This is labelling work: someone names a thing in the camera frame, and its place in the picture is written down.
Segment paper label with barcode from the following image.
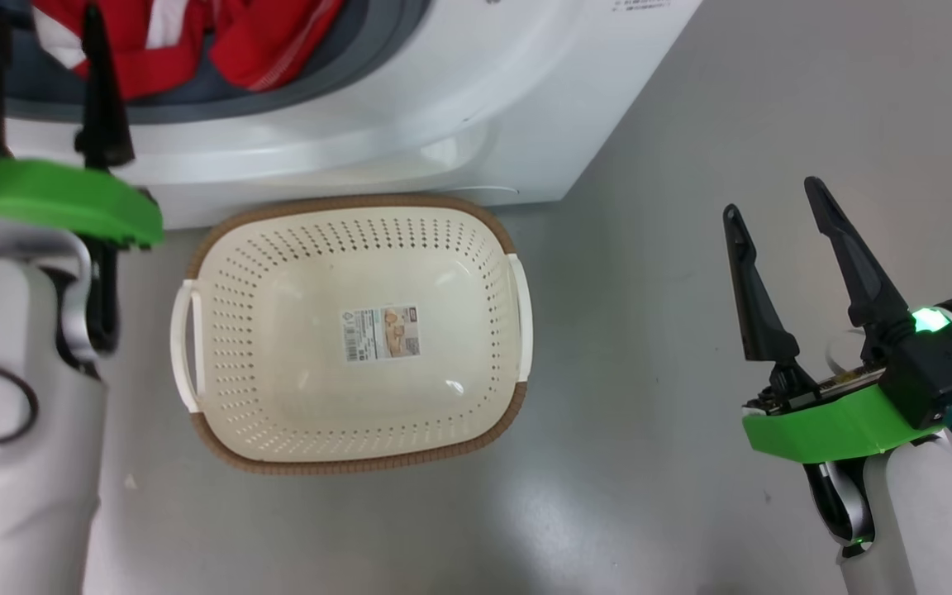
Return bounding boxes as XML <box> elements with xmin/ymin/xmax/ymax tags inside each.
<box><xmin>340</xmin><ymin>304</ymin><xmax>422</xmax><ymax>363</ymax></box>

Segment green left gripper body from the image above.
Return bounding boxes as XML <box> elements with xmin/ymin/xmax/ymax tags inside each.
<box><xmin>0</xmin><ymin>159</ymin><xmax>165</xmax><ymax>249</ymax></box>

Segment grey rubber door seal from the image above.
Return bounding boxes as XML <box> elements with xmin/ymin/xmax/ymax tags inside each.
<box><xmin>1</xmin><ymin>0</ymin><xmax>437</xmax><ymax>126</ymax></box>

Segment white washing machine body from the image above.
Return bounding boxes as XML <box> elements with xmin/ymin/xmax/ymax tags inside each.
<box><xmin>3</xmin><ymin>0</ymin><xmax>704</xmax><ymax>230</ymax></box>

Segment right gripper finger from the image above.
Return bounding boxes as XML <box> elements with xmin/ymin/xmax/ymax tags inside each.
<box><xmin>803</xmin><ymin>175</ymin><xmax>913</xmax><ymax>366</ymax></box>
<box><xmin>722</xmin><ymin>204</ymin><xmax>817</xmax><ymax>397</ymax></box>

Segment red and white clothes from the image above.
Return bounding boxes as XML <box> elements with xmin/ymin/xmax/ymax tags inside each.
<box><xmin>30</xmin><ymin>0</ymin><xmax>346</xmax><ymax>102</ymax></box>

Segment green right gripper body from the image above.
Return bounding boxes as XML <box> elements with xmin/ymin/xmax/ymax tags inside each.
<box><xmin>742</xmin><ymin>364</ymin><xmax>952</xmax><ymax>464</ymax></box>

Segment cream basket with brown rim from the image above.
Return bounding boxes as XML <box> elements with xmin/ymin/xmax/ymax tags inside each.
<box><xmin>169</xmin><ymin>194</ymin><xmax>535</xmax><ymax>476</ymax></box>

